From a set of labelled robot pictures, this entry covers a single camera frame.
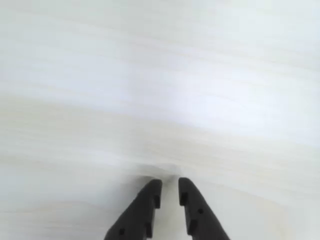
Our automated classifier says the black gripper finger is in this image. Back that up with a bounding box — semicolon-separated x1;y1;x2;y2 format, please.
103;179;163;240
178;177;231;240

